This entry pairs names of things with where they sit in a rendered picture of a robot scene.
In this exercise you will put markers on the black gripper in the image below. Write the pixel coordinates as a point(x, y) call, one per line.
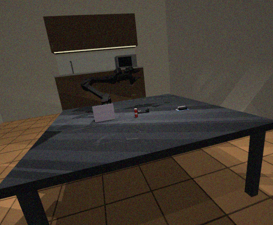
point(129, 75)

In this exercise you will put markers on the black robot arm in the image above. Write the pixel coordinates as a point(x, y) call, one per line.
point(117, 76)

